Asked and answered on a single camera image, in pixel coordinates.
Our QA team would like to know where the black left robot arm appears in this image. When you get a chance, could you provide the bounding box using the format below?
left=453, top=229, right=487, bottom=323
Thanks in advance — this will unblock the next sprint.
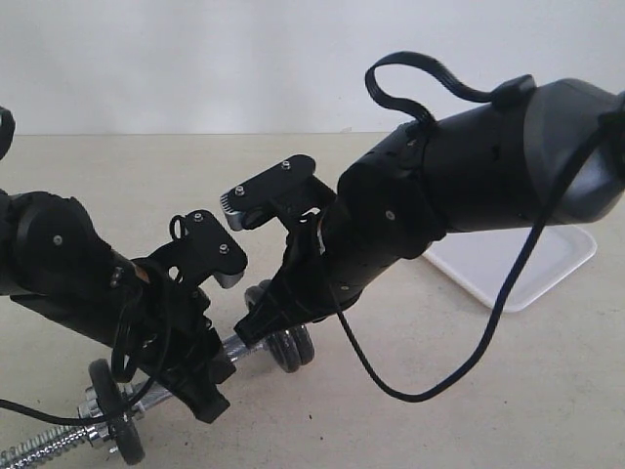
left=1, top=192, right=247, bottom=423

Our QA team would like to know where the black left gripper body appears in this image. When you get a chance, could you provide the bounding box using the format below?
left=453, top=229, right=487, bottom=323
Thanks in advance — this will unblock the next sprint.
left=111, top=253, right=220, bottom=386

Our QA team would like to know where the chrome star collar nut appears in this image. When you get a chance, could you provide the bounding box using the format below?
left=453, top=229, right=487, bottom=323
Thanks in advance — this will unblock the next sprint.
left=78, top=386, right=117, bottom=452

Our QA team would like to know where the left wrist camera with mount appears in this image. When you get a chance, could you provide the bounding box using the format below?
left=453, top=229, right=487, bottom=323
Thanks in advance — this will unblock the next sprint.
left=147, top=209, right=248, bottom=291

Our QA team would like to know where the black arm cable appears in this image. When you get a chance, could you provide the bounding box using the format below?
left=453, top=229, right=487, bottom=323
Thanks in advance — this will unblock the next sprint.
left=336, top=51, right=625, bottom=405
left=0, top=214, right=172, bottom=426

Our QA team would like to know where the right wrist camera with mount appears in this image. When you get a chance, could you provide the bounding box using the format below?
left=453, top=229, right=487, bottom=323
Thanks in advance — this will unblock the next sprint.
left=220, top=154, right=336, bottom=232

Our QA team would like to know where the black weight plate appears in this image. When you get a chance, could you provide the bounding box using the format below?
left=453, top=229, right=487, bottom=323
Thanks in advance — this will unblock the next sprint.
left=88, top=359, right=145, bottom=466
left=286, top=325, right=315, bottom=373

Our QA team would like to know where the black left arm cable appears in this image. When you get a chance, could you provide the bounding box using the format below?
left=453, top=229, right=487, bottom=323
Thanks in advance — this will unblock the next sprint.
left=0, top=214, right=172, bottom=426

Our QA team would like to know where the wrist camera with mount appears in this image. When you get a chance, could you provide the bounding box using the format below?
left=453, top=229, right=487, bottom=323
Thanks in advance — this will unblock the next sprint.
left=220, top=154, right=336, bottom=232
left=147, top=209, right=248, bottom=291

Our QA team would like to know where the white rectangular plastic tray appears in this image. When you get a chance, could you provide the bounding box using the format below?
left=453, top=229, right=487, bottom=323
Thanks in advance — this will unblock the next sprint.
left=424, top=226, right=598, bottom=313

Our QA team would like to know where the chrome dumbbell bar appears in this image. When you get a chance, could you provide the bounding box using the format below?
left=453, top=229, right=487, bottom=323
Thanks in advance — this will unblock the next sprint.
left=1, top=338, right=264, bottom=468

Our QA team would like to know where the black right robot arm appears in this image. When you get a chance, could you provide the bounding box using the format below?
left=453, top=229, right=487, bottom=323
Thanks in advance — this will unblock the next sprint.
left=223, top=78, right=624, bottom=345

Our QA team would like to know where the black weight plate end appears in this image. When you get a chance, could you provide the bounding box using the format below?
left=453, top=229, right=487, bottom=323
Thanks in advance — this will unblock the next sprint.
left=243, top=280, right=313, bottom=375

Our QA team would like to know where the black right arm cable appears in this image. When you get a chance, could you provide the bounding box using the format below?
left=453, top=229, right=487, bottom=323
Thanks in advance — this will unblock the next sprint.
left=336, top=51, right=625, bottom=405

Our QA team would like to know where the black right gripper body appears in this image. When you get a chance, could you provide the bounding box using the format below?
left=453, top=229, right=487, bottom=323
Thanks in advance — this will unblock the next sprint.
left=274, top=209, right=342, bottom=313

